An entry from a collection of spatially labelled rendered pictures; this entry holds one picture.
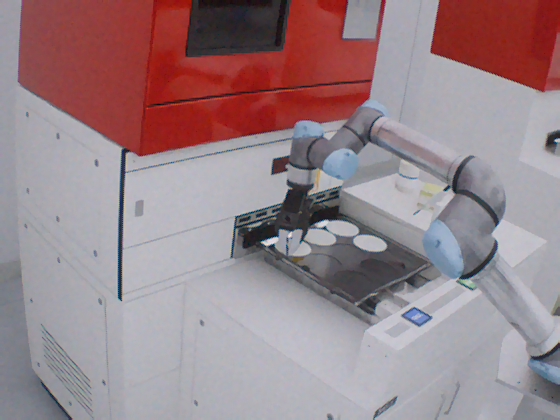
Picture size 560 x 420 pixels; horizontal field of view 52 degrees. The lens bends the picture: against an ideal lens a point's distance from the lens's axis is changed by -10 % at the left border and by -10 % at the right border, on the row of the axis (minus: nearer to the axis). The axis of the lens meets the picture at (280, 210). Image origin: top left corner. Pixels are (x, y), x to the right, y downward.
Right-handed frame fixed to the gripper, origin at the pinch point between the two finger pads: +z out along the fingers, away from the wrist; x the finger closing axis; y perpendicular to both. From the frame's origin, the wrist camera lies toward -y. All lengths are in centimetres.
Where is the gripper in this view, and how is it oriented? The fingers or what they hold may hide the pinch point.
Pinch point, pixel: (287, 252)
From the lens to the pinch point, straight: 170.4
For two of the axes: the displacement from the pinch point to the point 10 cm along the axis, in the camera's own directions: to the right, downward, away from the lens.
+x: -9.5, -2.3, 1.9
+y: 2.6, -3.7, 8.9
